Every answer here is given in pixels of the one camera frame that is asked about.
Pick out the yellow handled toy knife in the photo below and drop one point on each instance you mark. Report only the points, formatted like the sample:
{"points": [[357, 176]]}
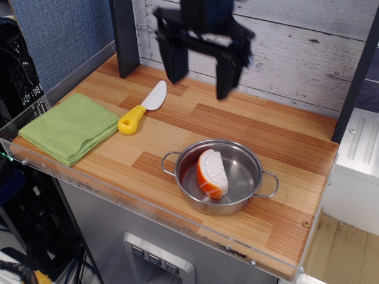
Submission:
{"points": [[129, 122]]}

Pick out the small steel pot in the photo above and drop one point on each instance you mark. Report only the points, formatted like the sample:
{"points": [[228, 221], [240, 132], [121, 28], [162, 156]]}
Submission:
{"points": [[243, 169]]}

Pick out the dark right frame post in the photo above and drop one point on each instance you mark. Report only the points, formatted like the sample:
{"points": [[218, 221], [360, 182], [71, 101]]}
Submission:
{"points": [[357, 82]]}

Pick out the white metal side unit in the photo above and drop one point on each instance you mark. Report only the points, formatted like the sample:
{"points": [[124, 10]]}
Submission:
{"points": [[351, 194]]}

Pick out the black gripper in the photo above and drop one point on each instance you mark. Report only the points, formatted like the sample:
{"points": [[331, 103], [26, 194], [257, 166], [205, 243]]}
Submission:
{"points": [[207, 27]]}

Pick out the yellow object bottom left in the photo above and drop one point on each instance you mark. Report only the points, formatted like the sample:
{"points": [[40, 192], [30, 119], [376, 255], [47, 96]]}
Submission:
{"points": [[37, 277]]}

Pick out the dark frame post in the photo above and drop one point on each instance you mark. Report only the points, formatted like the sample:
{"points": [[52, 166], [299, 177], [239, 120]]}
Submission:
{"points": [[357, 82], [124, 30]]}

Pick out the steel cabinet with dispenser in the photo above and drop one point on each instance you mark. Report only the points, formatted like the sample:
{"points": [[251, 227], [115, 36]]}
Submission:
{"points": [[103, 225]]}

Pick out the black crate with cables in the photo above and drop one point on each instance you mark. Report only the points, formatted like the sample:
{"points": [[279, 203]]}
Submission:
{"points": [[20, 85]]}

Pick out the dark left frame post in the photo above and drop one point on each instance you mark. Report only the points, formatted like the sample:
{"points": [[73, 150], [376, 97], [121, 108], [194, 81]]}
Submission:
{"points": [[124, 30]]}

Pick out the green folded cloth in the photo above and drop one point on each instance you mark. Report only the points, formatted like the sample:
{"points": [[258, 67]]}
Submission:
{"points": [[70, 129]]}

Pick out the white orange toy sushi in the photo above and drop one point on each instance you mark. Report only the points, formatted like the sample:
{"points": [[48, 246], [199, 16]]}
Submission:
{"points": [[211, 174]]}

